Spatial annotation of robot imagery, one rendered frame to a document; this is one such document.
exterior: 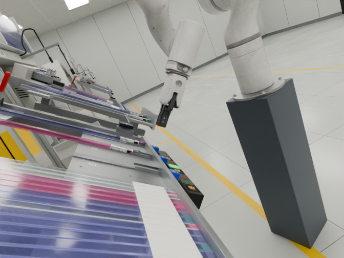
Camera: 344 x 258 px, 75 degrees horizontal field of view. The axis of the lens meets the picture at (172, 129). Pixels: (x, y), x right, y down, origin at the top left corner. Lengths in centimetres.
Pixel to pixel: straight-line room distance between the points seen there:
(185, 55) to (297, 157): 58
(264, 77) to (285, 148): 27
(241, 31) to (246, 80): 17
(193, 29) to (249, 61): 23
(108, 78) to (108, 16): 198
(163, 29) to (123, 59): 747
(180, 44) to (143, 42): 771
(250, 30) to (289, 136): 40
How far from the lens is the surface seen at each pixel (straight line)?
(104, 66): 821
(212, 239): 31
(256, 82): 86
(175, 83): 70
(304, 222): 112
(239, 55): 84
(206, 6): 90
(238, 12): 81
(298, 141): 99
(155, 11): 72
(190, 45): 72
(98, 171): 45
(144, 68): 832
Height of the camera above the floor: 95
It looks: 17 degrees down
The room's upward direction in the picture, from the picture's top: 24 degrees counter-clockwise
